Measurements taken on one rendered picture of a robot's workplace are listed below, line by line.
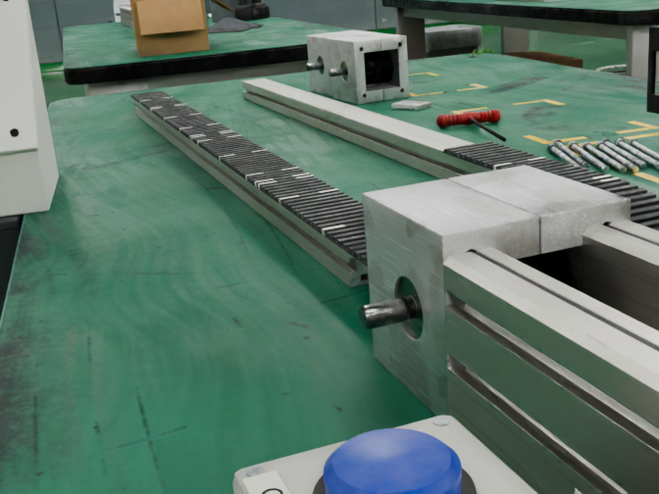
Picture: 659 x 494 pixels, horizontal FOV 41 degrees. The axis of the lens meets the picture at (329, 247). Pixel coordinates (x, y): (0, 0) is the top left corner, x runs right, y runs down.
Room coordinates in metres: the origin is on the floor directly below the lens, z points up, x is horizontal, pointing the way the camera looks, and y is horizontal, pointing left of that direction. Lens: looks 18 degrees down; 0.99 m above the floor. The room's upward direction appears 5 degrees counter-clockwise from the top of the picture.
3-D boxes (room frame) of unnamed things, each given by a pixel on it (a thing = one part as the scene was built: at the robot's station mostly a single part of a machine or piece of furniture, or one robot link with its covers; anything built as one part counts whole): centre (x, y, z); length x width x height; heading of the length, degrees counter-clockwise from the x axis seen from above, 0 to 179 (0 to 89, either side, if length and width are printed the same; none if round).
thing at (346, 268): (1.02, 0.13, 0.79); 0.96 x 0.04 x 0.03; 19
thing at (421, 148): (1.08, -0.05, 0.79); 0.96 x 0.04 x 0.03; 19
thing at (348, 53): (1.41, -0.07, 0.83); 0.11 x 0.10 x 0.10; 111
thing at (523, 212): (0.42, -0.07, 0.83); 0.12 x 0.09 x 0.10; 109
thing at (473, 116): (1.04, -0.20, 0.79); 0.16 x 0.08 x 0.02; 5
